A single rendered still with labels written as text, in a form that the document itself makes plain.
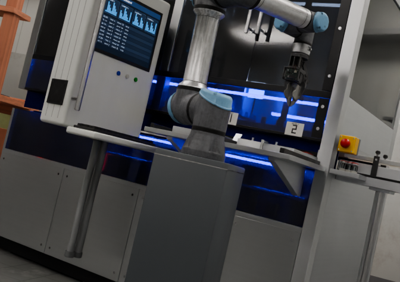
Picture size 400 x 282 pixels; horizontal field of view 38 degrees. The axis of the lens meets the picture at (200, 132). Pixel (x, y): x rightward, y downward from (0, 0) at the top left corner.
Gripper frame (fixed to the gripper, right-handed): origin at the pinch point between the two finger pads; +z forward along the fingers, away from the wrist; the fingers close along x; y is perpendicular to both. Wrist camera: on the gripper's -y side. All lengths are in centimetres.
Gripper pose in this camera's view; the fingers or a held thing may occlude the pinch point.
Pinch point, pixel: (291, 103)
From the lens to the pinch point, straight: 240.4
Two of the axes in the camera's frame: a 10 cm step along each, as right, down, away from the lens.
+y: -4.9, -1.7, -8.5
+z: -2.3, 9.7, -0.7
